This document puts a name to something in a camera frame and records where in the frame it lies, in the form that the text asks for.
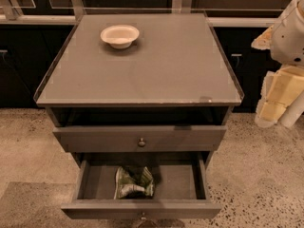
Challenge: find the open middle drawer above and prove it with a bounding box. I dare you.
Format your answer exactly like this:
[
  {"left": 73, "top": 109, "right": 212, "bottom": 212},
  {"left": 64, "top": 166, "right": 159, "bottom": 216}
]
[{"left": 60, "top": 151, "right": 222, "bottom": 220}]

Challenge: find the dark right background cabinet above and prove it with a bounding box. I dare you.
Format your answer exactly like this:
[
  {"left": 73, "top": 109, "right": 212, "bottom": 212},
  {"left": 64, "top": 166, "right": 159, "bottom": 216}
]
[{"left": 215, "top": 28, "right": 281, "bottom": 113}]

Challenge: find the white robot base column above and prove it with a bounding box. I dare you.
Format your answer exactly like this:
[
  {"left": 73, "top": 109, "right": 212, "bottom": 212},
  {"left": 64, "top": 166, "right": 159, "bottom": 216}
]
[{"left": 279, "top": 91, "right": 304, "bottom": 128}]

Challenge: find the dark left background cabinet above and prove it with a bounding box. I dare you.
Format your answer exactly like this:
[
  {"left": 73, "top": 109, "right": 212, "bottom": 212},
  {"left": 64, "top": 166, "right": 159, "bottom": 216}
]
[{"left": 0, "top": 25, "right": 73, "bottom": 108}]

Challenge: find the green jalapeno chip bag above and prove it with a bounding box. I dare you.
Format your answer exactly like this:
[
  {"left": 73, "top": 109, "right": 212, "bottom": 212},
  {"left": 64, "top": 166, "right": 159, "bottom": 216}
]
[{"left": 114, "top": 166, "right": 155, "bottom": 200}]

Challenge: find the round metal drawer knob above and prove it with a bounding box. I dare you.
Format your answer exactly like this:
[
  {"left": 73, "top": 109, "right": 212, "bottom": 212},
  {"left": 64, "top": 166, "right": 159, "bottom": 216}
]
[{"left": 138, "top": 138, "right": 146, "bottom": 147}]

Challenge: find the dark background cabinet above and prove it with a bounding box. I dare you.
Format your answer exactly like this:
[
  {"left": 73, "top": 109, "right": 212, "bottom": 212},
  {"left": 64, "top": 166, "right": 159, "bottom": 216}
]
[
  {"left": 215, "top": 28, "right": 281, "bottom": 113},
  {"left": 0, "top": 25, "right": 73, "bottom": 108}
]

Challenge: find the grey drawer cabinet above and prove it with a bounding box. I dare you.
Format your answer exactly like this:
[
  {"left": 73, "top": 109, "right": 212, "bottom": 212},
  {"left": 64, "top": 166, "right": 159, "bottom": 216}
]
[{"left": 32, "top": 12, "right": 245, "bottom": 221}]

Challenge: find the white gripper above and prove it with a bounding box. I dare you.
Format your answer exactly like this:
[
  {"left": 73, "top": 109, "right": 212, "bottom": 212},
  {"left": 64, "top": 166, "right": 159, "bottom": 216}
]
[{"left": 251, "top": 0, "right": 304, "bottom": 128}]

